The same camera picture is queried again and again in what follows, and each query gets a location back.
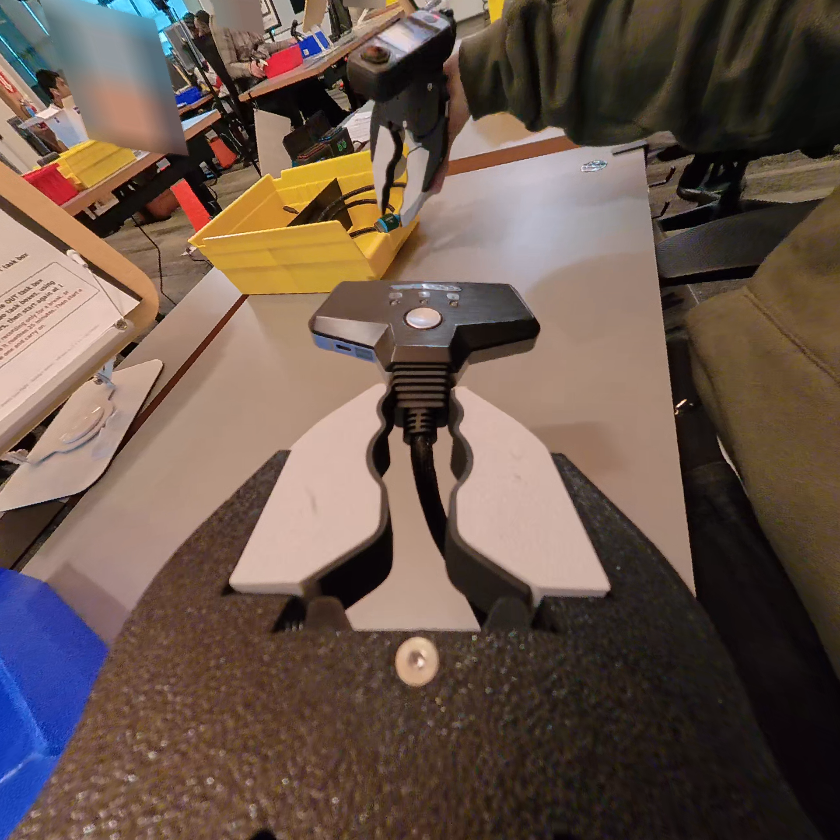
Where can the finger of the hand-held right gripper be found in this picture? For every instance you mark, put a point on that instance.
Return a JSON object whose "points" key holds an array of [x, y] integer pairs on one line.
{"points": [[420, 184], [382, 164]]}

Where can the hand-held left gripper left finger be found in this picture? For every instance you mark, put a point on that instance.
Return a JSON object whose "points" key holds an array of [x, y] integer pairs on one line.
{"points": [[308, 505]]}

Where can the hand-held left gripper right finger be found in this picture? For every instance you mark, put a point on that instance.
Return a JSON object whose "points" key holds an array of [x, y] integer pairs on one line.
{"points": [[525, 512]]}

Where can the yellow storage bin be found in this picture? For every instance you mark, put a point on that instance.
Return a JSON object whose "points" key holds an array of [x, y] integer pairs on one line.
{"points": [[282, 259]]}

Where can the person's right forearm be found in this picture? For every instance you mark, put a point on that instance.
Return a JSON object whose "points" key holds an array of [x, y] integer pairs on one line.
{"points": [[643, 65]]}

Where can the small round desk sticker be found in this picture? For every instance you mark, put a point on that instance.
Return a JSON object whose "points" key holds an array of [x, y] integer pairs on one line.
{"points": [[594, 166]]}

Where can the grey desk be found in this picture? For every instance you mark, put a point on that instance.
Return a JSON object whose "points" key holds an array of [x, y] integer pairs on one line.
{"points": [[558, 328]]}

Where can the person's right hand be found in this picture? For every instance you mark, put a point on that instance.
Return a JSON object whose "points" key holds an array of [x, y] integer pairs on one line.
{"points": [[458, 92]]}

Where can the black crate with green parts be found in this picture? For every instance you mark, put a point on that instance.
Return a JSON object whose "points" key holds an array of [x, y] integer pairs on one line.
{"points": [[321, 144]]}

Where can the black bin divider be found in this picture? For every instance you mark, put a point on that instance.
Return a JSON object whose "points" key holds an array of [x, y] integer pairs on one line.
{"points": [[321, 203]]}

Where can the pale table with wooden edge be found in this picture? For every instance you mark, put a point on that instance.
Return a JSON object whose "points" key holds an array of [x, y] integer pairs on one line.
{"points": [[499, 141]]}

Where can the blue storage bin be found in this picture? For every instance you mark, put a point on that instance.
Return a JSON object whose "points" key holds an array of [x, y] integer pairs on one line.
{"points": [[313, 44], [39, 669]]}

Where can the white upright sheet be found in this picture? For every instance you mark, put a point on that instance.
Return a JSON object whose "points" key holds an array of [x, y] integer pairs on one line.
{"points": [[272, 141]]}

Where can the red storage bin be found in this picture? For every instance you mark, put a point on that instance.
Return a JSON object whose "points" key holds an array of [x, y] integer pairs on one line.
{"points": [[49, 184], [283, 62]]}

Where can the orange traffic cone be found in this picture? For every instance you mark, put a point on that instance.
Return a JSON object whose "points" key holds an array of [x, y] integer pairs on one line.
{"points": [[191, 207]]}

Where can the grey table with brown edge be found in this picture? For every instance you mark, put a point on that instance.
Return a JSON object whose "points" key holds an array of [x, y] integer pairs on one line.
{"points": [[190, 341]]}

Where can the stack of yellow bins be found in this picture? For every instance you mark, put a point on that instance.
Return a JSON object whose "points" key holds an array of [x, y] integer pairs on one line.
{"points": [[98, 161]]}

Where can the black office chair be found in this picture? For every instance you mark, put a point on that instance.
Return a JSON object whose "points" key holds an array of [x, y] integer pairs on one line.
{"points": [[715, 249]]}

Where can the instruction sign on wooden board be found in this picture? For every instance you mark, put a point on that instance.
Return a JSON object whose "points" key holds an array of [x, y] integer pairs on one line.
{"points": [[46, 315]]}

